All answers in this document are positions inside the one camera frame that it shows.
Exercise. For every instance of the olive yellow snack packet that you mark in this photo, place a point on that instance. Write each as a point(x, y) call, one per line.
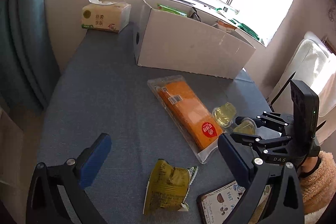
point(165, 187)

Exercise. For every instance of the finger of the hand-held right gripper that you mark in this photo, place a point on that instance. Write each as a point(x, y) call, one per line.
point(258, 141)
point(275, 119)

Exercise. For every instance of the smartphone with cartoon case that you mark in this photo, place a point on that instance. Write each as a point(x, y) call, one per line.
point(223, 203)

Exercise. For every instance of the teal curtain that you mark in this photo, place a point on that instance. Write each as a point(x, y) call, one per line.
point(23, 43)

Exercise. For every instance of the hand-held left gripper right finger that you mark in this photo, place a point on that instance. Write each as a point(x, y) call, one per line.
point(233, 158)

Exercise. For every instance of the white cardboard box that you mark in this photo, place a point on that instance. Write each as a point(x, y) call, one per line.
point(189, 50)

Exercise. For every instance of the black snack packet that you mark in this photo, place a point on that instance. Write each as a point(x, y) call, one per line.
point(195, 15)

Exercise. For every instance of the clear jelly cup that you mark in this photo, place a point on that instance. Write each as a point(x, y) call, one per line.
point(223, 115)
point(245, 128)

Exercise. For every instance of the green cloth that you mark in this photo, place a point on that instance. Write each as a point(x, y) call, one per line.
point(246, 28)

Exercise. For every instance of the long orange snack packet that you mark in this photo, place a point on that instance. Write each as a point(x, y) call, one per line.
point(186, 113)

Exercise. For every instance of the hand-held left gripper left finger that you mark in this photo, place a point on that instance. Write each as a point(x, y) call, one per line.
point(94, 161)

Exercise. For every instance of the tissue pack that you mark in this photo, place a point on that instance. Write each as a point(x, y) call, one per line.
point(105, 16)

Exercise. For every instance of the white office chair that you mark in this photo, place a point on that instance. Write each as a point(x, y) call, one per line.
point(309, 61)

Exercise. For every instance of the brown white snack packet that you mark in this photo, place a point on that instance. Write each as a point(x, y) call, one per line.
point(224, 26)

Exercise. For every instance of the green snack packet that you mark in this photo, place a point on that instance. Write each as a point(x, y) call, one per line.
point(172, 9)

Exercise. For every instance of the person's right forearm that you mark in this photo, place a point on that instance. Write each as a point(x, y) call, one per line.
point(320, 184)

